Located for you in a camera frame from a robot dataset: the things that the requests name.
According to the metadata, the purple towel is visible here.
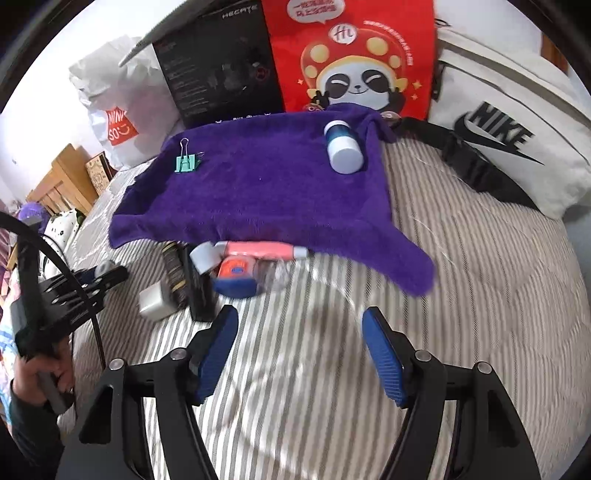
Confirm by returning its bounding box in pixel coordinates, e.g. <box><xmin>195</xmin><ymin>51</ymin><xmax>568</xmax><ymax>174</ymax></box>
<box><xmin>108</xmin><ymin>102</ymin><xmax>437</xmax><ymax>296</ymax></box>

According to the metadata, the green binder clip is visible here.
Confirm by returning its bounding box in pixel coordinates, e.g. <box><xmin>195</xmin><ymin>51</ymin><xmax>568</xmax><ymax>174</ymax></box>
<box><xmin>174</xmin><ymin>137</ymin><xmax>205</xmax><ymax>174</ymax></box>

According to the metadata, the black and gold box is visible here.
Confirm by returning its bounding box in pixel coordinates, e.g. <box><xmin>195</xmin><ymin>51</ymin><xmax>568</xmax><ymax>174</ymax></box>
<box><xmin>163</xmin><ymin>242</ymin><xmax>216</xmax><ymax>322</ymax></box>

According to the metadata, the white red plastic bag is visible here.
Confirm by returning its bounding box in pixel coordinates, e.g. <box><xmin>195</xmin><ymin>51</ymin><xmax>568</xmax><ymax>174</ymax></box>
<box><xmin>69</xmin><ymin>36</ymin><xmax>185</xmax><ymax>171</ymax></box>

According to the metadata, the red panda bag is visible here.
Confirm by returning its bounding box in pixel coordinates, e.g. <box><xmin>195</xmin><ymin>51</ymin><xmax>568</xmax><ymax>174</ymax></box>
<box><xmin>261</xmin><ymin>0</ymin><xmax>437</xmax><ymax>121</ymax></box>

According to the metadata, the purple round object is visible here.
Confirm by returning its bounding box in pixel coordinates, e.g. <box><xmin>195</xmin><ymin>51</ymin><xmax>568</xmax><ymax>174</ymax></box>
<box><xmin>16</xmin><ymin>200</ymin><xmax>47</xmax><ymax>227</ymax></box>

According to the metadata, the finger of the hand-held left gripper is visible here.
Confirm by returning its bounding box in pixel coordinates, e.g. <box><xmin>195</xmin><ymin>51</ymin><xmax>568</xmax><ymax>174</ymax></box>
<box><xmin>39</xmin><ymin>264</ymin><xmax>130</xmax><ymax>303</ymax></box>
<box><xmin>34</xmin><ymin>293</ymin><xmax>109</xmax><ymax>342</ymax></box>

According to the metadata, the brown patterned box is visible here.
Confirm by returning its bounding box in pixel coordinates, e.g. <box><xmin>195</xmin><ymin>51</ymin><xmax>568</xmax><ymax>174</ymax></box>
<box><xmin>85</xmin><ymin>154</ymin><xmax>118</xmax><ymax>188</ymax></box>

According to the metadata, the black headset box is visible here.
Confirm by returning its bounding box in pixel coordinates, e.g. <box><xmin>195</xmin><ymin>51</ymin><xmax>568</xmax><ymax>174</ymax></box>
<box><xmin>119</xmin><ymin>0</ymin><xmax>284</xmax><ymax>130</ymax></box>

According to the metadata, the blue and white bottle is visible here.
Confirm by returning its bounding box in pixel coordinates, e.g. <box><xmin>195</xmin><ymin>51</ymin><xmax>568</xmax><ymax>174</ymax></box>
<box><xmin>323</xmin><ymin>119</ymin><xmax>365</xmax><ymax>175</ymax></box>

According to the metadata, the pink and grey tube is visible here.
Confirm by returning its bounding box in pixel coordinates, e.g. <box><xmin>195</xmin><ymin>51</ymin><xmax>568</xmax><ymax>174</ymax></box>
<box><xmin>224</xmin><ymin>241</ymin><xmax>309</xmax><ymax>262</ymax></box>

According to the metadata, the white canvas bag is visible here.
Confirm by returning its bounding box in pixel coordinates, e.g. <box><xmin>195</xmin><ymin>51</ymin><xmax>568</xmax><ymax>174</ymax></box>
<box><xmin>427</xmin><ymin>18</ymin><xmax>591</xmax><ymax>220</ymax></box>

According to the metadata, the white spotted plush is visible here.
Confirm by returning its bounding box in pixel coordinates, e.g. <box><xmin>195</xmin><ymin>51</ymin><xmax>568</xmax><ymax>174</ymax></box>
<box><xmin>39</xmin><ymin>208</ymin><xmax>84</xmax><ymax>259</ymax></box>

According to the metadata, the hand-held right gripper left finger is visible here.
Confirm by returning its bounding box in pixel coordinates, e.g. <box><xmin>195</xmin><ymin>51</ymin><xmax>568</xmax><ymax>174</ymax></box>
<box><xmin>55</xmin><ymin>305</ymin><xmax>239</xmax><ymax>480</ymax></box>

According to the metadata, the white cube charger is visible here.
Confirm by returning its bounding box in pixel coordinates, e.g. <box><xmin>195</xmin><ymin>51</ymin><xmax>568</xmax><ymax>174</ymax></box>
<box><xmin>139</xmin><ymin>282</ymin><xmax>178</xmax><ymax>322</ymax></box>

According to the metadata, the black bag strap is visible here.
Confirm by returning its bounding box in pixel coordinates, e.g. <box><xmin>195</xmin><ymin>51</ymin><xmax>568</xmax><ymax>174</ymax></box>
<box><xmin>394</xmin><ymin>117</ymin><xmax>539</xmax><ymax>210</ymax></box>

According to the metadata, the wooden furniture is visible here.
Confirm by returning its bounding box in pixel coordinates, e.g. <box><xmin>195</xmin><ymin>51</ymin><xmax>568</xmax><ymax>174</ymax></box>
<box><xmin>27</xmin><ymin>144</ymin><xmax>100</xmax><ymax>217</ymax></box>

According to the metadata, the black cable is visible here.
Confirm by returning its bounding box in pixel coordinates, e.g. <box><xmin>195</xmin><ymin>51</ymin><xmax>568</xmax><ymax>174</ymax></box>
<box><xmin>0</xmin><ymin>213</ymin><xmax>106</xmax><ymax>370</ymax></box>

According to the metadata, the orange and blue plastic item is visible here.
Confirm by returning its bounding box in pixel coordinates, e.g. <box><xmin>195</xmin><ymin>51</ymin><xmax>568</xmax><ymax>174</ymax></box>
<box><xmin>213</xmin><ymin>257</ymin><xmax>260</xmax><ymax>297</ymax></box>

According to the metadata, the person's left hand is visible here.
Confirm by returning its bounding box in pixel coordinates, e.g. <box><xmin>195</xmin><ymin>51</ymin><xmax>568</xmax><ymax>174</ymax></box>
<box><xmin>10</xmin><ymin>344</ymin><xmax>77</xmax><ymax>409</ymax></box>

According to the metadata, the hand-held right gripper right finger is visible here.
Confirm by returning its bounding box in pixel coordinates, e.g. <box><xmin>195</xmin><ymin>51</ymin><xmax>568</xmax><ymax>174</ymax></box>
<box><xmin>361</xmin><ymin>305</ymin><xmax>541</xmax><ymax>480</ymax></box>

